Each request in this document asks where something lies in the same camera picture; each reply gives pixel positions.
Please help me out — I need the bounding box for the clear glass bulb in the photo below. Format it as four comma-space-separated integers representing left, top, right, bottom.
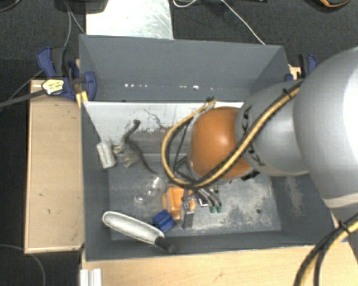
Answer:
134, 174, 168, 209

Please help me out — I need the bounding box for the white brush with black handle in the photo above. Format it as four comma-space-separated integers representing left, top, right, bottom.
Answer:
101, 210, 177, 253

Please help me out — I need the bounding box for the blue plastic block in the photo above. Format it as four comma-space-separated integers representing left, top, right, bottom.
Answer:
152, 210, 176, 232

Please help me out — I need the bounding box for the pale wood board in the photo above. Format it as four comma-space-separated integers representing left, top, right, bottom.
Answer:
24, 79, 85, 254

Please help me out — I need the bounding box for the white rectangular block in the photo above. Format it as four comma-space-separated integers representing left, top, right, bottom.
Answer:
96, 139, 118, 170

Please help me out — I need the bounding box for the orange plastic tool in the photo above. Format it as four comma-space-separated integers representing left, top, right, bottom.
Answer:
162, 186, 195, 222

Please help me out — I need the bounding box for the grey metal bin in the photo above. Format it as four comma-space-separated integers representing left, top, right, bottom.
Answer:
78, 34, 337, 262

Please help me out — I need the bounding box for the grey toy dinosaur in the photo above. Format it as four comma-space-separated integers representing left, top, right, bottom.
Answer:
112, 119, 158, 174

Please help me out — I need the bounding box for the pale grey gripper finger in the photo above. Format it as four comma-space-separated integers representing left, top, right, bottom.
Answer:
197, 197, 209, 217
183, 200, 196, 229

